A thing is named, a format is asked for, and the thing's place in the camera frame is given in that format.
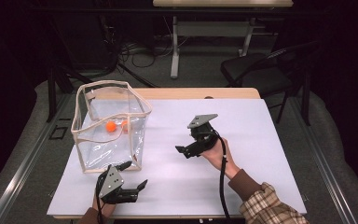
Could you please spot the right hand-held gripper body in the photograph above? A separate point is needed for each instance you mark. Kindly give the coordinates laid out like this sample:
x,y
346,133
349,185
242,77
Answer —
x,y
203,137

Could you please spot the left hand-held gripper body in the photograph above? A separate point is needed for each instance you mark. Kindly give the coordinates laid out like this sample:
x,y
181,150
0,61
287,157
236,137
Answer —
x,y
111,183

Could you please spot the clear plastic bin beige trim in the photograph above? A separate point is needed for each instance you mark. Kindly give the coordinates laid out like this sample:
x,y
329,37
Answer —
x,y
112,149

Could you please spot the person's right hand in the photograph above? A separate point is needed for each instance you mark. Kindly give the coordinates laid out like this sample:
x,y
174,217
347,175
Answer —
x,y
216,157

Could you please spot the person's left hand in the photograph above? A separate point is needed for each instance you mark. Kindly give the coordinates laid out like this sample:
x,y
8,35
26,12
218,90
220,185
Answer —
x,y
107,210

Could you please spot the white table mat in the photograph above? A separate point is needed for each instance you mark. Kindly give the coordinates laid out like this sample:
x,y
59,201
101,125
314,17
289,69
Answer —
x,y
183,183

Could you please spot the black folding chair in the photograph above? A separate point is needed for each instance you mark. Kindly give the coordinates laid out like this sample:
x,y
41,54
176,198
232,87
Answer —
x,y
254,74

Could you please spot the black metal stand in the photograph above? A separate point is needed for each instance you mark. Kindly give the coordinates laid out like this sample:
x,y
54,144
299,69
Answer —
x,y
51,93
306,99

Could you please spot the white-legged desk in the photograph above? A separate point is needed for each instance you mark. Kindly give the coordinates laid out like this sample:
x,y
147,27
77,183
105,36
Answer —
x,y
211,28

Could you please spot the black floor outlet frame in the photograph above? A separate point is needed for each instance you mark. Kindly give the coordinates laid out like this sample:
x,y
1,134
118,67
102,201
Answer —
x,y
58,132

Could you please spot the metal floor rail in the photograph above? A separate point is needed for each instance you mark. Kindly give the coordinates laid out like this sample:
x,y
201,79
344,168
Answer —
x,y
326,168
24,165

